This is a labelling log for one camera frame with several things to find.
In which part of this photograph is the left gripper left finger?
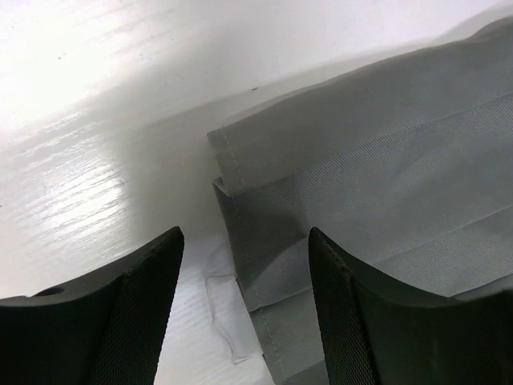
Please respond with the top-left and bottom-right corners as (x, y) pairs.
(1, 227), (184, 384)

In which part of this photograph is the grey pleated skirt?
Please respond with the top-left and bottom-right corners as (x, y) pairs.
(208, 18), (512, 384)

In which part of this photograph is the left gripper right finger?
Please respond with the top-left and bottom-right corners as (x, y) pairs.
(308, 228), (512, 384)

